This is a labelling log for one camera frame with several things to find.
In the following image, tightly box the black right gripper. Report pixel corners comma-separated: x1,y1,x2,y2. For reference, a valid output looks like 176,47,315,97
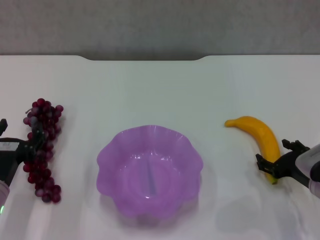
255,138,312,188

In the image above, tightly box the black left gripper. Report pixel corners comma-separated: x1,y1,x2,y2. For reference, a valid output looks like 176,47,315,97
0,118,49,187

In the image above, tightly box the dark red grape bunch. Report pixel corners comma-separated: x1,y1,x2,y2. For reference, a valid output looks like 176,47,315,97
22,98,64,204

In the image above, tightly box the yellow banana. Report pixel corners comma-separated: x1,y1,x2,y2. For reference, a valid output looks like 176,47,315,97
224,115,281,185

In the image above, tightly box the purple translucent scalloped bowl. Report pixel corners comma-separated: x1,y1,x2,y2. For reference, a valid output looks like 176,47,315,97
96,124,204,225

